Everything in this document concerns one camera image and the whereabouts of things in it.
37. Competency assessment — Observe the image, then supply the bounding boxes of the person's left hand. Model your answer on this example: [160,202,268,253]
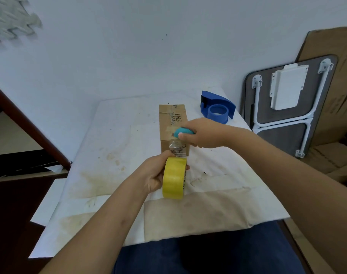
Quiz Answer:
[135,150,190,195]

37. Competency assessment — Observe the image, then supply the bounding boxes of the teal box cutter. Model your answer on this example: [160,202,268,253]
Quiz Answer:
[173,127,195,139]

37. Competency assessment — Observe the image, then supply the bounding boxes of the blue tape dispenser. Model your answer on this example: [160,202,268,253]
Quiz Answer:
[200,90,237,125]

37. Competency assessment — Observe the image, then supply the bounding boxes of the person's right hand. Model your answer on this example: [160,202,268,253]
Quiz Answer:
[178,117,231,149]

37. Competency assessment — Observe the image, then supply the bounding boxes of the dark brown wooden frame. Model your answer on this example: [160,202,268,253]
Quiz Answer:
[0,80,73,274]

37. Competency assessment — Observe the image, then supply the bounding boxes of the flattened brown cardboard box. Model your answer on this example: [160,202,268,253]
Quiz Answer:
[300,142,347,192]

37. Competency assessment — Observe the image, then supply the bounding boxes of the person's right forearm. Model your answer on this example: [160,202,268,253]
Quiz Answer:
[226,126,347,274]

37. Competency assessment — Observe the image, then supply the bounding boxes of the stained white table cover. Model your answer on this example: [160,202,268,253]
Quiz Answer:
[29,88,290,259]

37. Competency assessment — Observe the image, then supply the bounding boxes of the person's left forearm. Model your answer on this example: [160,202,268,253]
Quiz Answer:
[39,172,151,274]

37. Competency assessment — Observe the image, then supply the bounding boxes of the leaning brown cardboard sheet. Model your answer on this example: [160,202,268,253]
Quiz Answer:
[295,26,347,146]

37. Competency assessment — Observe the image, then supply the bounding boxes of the grey foam puzzle mat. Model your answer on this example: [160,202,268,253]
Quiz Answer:
[0,0,43,45]

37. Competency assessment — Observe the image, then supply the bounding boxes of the folded grey table white legs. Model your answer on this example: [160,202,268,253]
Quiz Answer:
[241,54,339,159]

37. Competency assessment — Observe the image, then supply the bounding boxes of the yellow packing tape roll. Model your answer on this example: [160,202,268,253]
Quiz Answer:
[162,156,188,200]

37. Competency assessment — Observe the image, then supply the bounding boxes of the person's blue jeans legs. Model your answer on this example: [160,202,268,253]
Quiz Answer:
[112,220,306,274]

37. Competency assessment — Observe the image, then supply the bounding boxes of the white paper sheet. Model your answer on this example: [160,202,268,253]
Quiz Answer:
[30,178,67,227]

